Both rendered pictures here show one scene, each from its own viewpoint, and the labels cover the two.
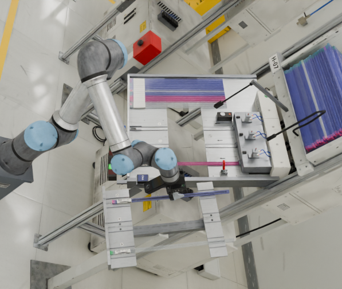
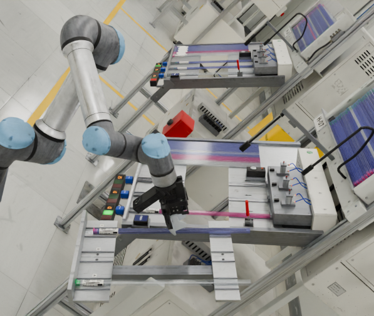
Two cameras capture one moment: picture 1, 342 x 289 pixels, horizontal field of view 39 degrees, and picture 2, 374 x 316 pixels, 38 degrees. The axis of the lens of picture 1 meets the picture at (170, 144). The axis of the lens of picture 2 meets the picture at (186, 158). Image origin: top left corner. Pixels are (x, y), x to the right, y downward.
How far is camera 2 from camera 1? 0.84 m
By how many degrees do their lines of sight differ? 24
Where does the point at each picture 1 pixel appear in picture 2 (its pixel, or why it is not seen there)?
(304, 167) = (353, 207)
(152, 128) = not seen: hidden behind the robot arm
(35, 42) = not seen: hidden behind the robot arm
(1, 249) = not seen: outside the picture
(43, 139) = (15, 133)
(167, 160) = (156, 142)
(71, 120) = (54, 123)
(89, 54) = (74, 20)
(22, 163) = not seen: outside the picture
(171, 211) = (185, 294)
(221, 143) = (249, 197)
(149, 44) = (178, 120)
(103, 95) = (84, 61)
